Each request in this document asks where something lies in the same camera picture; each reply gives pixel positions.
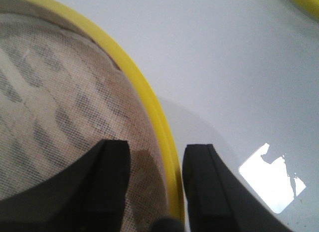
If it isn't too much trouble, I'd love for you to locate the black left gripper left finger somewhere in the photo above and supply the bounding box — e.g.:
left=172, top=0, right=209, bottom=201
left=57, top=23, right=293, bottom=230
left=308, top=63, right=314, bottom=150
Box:
left=0, top=140, right=131, bottom=232

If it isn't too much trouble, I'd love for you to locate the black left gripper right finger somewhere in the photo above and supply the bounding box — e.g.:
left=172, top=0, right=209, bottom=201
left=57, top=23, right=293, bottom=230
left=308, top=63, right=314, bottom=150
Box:
left=182, top=144, right=293, bottom=232

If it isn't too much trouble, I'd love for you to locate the bamboo steamer basket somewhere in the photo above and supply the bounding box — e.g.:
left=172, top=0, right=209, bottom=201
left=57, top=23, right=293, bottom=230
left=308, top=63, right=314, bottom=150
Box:
left=292, top=0, right=319, bottom=19
left=0, top=0, right=186, bottom=232

